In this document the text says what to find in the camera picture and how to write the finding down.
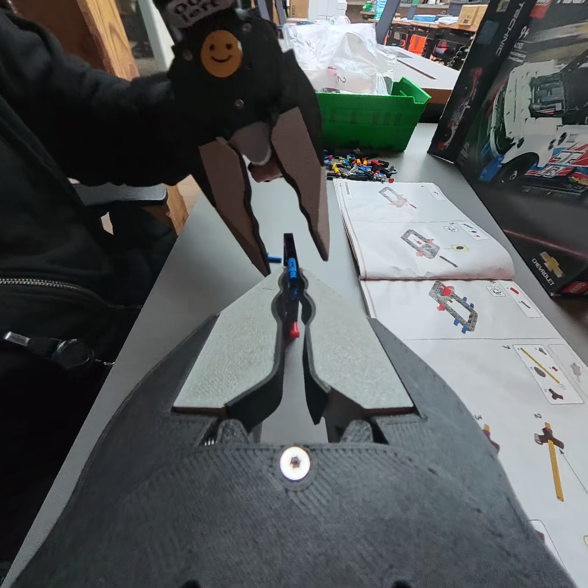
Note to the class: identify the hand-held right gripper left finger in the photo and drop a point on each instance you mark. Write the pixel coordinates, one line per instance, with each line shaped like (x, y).
(229, 358)

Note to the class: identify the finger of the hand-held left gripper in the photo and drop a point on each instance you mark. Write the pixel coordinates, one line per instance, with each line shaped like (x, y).
(227, 183)
(301, 165)

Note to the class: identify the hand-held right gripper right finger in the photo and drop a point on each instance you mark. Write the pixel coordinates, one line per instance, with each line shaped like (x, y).
(353, 363)

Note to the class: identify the black lego frame assembly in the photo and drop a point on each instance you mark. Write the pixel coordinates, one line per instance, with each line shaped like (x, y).
(289, 248)

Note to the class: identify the person's left forearm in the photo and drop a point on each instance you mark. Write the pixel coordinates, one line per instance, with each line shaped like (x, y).
(138, 124)

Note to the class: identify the pile of loose lego pieces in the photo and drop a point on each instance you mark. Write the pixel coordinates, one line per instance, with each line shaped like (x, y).
(358, 166)

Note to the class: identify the black lego set box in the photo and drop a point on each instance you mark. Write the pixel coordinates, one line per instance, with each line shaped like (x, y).
(528, 138)

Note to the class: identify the person's left hand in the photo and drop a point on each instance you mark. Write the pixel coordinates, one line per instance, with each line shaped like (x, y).
(264, 173)

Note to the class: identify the green plastic bin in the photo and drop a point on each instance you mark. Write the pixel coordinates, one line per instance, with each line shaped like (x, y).
(367, 119)

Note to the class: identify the clear plastic bag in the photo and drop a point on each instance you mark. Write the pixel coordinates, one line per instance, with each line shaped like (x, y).
(344, 55)

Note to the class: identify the white instruction booklet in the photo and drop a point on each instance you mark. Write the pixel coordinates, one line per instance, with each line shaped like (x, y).
(459, 321)

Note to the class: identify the black badge reel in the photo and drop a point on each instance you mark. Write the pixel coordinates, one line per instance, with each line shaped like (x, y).
(73, 353)

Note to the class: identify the background work table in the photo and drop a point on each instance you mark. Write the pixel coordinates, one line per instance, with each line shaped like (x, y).
(427, 20)

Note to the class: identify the cardboard box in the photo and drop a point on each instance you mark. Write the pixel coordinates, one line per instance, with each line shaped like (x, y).
(473, 13)

